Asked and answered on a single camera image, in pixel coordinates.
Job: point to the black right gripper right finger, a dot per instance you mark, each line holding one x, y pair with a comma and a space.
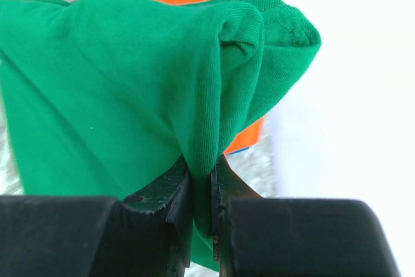
255, 236

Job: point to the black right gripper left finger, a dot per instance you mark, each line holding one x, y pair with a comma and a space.
146, 234

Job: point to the green t shirt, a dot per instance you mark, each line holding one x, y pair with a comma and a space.
103, 96

